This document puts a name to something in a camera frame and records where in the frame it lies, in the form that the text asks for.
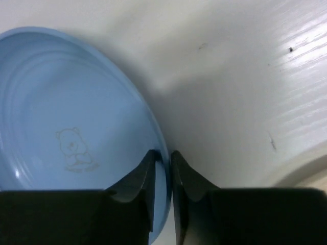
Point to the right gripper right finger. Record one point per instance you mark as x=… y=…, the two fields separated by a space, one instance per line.
x=207 y=214

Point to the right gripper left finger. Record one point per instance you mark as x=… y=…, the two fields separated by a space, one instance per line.
x=120 y=214

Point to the light blue plate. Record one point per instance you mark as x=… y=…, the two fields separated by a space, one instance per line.
x=71 y=119

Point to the cream green plate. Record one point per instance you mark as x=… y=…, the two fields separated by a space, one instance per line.
x=306 y=170

